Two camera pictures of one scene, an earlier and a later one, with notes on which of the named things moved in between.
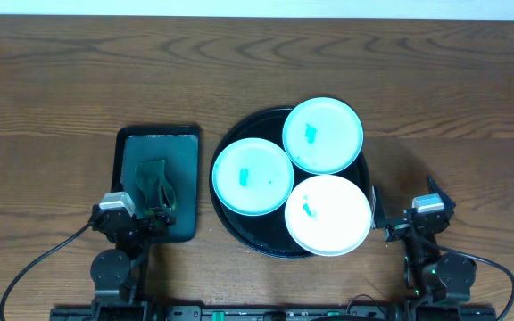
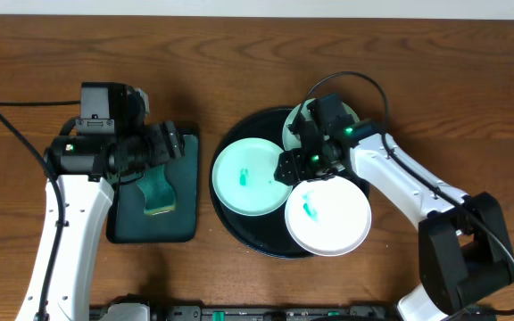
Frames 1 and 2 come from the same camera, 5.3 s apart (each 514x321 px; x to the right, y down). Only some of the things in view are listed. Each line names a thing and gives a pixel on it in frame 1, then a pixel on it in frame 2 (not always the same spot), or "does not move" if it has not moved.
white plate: x=327 y=215 does not move
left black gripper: x=145 y=221 -> x=170 y=140
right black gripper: x=377 y=216 -> x=294 y=169
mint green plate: x=252 y=176 does not move
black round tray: x=269 y=234 does not move
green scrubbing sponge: x=150 y=176 does not move
